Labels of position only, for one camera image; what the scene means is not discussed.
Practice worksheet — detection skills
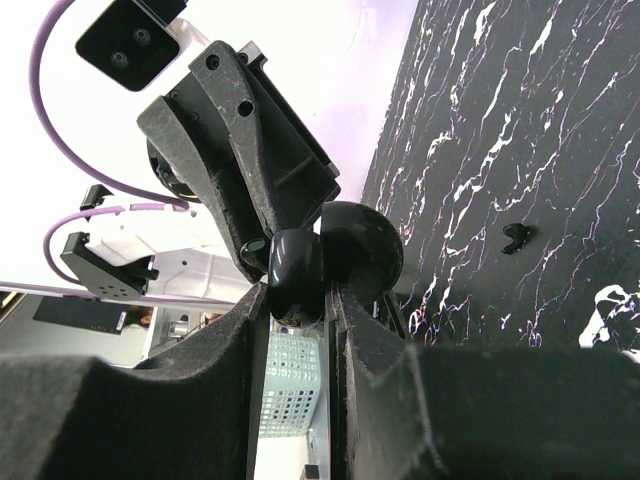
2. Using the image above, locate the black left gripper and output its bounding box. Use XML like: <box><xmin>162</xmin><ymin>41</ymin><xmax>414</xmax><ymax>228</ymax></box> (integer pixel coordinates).
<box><xmin>137</xmin><ymin>40</ymin><xmax>341</xmax><ymax>280</ymax></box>

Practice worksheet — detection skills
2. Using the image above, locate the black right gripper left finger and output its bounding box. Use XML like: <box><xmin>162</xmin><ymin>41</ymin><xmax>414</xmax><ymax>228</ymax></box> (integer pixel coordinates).
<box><xmin>1</xmin><ymin>283</ymin><xmax>269</xmax><ymax>479</ymax></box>

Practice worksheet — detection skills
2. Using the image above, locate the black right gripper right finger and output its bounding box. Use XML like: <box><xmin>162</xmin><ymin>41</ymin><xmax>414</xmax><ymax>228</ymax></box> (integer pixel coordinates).
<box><xmin>325</xmin><ymin>287</ymin><xmax>639</xmax><ymax>479</ymax></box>

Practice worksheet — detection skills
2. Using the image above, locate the black round earbud case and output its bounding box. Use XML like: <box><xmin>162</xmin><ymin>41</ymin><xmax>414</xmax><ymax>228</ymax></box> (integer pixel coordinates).
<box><xmin>267</xmin><ymin>201</ymin><xmax>404</xmax><ymax>328</ymax></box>

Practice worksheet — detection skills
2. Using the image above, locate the black wireless earbud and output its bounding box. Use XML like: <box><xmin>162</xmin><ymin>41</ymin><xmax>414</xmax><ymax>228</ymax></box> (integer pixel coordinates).
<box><xmin>243</xmin><ymin>238</ymin><xmax>266</xmax><ymax>255</ymax></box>
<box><xmin>501</xmin><ymin>223</ymin><xmax>531</xmax><ymax>255</ymax></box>

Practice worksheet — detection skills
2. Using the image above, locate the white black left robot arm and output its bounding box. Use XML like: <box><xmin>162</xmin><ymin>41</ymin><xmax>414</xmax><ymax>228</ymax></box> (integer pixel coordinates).
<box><xmin>61</xmin><ymin>41</ymin><xmax>340</xmax><ymax>304</ymax></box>

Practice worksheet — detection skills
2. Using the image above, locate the light blue mesh basket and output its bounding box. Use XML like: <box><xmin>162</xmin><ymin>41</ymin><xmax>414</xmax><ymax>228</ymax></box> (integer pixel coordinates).
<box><xmin>259</xmin><ymin>332</ymin><xmax>322</xmax><ymax>438</ymax></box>

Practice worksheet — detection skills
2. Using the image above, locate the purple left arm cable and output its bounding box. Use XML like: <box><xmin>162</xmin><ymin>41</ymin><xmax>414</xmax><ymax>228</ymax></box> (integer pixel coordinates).
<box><xmin>0</xmin><ymin>0</ymin><xmax>236</xmax><ymax>306</ymax></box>

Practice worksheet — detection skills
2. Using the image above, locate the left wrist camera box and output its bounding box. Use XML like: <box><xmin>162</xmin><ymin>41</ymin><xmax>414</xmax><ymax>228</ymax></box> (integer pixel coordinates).
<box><xmin>75</xmin><ymin>0</ymin><xmax>209</xmax><ymax>92</ymax></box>

